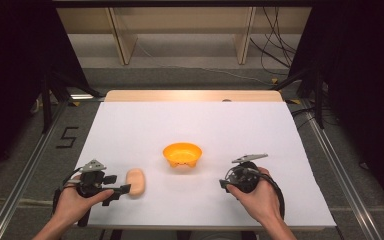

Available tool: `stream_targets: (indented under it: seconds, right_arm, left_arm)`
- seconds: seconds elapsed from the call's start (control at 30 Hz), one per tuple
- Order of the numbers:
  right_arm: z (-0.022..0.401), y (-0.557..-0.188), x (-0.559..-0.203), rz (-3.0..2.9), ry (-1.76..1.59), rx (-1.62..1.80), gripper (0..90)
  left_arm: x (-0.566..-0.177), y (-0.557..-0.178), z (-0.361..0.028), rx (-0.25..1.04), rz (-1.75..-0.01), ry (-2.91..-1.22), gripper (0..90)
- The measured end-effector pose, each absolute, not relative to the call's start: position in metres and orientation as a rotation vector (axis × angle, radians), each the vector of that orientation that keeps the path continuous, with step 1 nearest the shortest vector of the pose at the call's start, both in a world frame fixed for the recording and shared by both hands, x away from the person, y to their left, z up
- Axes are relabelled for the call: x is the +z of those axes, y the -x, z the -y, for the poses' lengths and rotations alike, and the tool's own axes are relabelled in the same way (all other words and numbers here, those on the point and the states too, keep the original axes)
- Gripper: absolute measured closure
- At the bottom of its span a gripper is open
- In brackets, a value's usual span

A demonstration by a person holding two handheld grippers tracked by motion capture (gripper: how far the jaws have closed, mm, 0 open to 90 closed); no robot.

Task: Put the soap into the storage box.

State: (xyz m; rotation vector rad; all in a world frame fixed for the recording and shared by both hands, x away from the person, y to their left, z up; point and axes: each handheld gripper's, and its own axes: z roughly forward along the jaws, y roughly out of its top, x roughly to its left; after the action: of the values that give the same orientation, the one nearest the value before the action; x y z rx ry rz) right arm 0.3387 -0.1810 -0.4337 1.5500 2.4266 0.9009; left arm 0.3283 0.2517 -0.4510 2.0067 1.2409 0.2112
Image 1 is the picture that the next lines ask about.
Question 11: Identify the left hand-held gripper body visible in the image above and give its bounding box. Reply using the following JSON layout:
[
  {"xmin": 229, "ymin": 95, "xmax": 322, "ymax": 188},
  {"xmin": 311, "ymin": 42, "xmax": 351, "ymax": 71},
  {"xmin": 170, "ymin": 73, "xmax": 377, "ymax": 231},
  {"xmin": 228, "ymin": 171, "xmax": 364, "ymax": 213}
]
[{"xmin": 75, "ymin": 159, "xmax": 115, "ymax": 199}]

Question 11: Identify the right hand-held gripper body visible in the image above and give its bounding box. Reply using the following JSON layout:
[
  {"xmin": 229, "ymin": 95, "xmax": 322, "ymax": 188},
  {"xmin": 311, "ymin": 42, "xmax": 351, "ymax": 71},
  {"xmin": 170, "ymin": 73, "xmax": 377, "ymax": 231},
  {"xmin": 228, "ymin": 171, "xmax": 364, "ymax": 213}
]
[{"xmin": 223, "ymin": 152, "xmax": 270, "ymax": 194}]

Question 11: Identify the oval bread roll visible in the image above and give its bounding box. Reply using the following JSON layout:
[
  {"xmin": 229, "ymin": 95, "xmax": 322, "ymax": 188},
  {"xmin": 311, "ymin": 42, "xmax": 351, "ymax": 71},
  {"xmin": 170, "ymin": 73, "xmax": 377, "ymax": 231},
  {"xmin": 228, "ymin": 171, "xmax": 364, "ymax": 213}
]
[{"xmin": 126, "ymin": 168, "xmax": 147, "ymax": 199}]

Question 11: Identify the person's right hand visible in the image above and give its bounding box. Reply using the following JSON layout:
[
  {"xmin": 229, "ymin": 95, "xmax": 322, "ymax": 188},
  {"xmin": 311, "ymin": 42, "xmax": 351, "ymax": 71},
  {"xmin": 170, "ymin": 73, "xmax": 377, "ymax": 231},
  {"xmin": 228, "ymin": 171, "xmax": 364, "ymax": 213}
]
[{"xmin": 225, "ymin": 166, "xmax": 284, "ymax": 225}]

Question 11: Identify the person's left hand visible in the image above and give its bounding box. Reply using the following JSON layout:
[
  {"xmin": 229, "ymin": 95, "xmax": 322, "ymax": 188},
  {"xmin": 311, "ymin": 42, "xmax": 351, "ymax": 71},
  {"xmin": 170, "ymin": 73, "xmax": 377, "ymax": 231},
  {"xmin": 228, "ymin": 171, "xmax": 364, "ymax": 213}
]
[{"xmin": 53, "ymin": 174, "xmax": 115, "ymax": 229}]

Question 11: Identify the orange plastic bowl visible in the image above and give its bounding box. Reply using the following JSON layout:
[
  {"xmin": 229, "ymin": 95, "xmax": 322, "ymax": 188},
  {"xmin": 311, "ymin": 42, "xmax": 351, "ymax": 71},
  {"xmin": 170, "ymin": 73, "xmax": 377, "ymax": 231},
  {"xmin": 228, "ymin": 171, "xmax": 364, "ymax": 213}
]
[{"xmin": 162, "ymin": 142, "xmax": 204, "ymax": 169}]

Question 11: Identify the white table sheet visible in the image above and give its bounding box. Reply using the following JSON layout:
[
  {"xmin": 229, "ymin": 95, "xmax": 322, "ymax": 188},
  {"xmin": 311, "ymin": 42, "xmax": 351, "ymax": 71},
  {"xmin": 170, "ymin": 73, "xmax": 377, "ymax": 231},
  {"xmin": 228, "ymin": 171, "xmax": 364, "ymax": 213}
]
[{"xmin": 74, "ymin": 101, "xmax": 337, "ymax": 230}]

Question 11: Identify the black metal stand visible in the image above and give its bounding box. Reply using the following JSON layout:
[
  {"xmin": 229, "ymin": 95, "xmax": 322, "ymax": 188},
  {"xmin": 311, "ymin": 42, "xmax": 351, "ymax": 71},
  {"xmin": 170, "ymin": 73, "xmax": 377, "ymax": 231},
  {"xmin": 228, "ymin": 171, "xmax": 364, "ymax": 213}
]
[
  {"xmin": 270, "ymin": 66, "xmax": 326, "ymax": 130},
  {"xmin": 39, "ymin": 68, "xmax": 105, "ymax": 135}
]

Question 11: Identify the light wooden table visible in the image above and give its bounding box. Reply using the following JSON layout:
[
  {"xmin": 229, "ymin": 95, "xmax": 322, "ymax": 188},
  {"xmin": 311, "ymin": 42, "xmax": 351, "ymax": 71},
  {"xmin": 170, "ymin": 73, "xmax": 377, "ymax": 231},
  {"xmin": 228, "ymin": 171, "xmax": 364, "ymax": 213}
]
[{"xmin": 103, "ymin": 89, "xmax": 284, "ymax": 103}]

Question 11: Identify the dark curtain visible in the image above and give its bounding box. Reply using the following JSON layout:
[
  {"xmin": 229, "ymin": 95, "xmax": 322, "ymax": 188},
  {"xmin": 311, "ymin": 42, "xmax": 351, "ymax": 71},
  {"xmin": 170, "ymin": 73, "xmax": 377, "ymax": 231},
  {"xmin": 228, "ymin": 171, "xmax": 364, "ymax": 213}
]
[
  {"xmin": 0, "ymin": 0, "xmax": 91, "ymax": 188},
  {"xmin": 287, "ymin": 0, "xmax": 384, "ymax": 211}
]

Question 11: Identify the light wooden shelf unit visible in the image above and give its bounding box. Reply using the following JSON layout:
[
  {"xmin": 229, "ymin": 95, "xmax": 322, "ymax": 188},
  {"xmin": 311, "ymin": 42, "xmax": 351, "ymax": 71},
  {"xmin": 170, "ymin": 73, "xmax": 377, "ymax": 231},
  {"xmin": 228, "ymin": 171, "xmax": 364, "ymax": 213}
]
[{"xmin": 55, "ymin": 6, "xmax": 313, "ymax": 66}]

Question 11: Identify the left hand-held gripper black cable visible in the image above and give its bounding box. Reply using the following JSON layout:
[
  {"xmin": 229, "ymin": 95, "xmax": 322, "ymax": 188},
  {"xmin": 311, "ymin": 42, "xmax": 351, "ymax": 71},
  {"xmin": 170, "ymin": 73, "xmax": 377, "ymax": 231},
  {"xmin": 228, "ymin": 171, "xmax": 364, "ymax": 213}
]
[{"xmin": 51, "ymin": 167, "xmax": 82, "ymax": 215}]

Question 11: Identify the hand-held gripper black cable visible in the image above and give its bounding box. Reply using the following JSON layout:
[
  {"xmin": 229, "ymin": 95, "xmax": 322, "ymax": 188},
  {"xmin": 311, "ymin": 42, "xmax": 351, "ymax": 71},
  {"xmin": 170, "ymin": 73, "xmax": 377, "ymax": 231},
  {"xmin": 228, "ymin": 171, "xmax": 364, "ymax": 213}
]
[
  {"xmin": 261, "ymin": 172, "xmax": 286, "ymax": 221},
  {"xmin": 51, "ymin": 167, "xmax": 82, "ymax": 215}
]

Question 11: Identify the right hand-held gripper black cable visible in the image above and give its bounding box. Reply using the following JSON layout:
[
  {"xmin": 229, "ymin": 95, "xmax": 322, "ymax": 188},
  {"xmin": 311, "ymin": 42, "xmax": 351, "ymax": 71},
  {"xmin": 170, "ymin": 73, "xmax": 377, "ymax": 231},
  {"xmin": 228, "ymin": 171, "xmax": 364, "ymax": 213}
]
[{"xmin": 261, "ymin": 172, "xmax": 286, "ymax": 221}]

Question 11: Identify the aluminium floor rail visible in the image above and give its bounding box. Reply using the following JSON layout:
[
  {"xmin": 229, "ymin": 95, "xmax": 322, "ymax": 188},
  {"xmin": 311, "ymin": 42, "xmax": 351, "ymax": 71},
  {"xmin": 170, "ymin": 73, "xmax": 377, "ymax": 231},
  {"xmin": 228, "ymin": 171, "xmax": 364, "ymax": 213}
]
[
  {"xmin": 300, "ymin": 99, "xmax": 384, "ymax": 240},
  {"xmin": 0, "ymin": 99, "xmax": 68, "ymax": 240}
]

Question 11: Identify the white floor cable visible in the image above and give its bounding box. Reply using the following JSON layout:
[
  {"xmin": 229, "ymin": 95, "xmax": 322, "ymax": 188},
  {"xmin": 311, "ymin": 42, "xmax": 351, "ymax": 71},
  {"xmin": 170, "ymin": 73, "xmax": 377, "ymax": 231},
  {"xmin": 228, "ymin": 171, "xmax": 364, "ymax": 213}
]
[{"xmin": 136, "ymin": 41, "xmax": 275, "ymax": 87}]

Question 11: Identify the black floor cables bundle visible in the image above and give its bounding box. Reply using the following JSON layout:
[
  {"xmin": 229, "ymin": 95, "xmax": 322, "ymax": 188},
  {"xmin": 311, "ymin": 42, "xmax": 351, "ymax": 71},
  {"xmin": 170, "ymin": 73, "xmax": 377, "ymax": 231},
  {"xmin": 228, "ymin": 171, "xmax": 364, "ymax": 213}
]
[{"xmin": 249, "ymin": 6, "xmax": 298, "ymax": 76}]

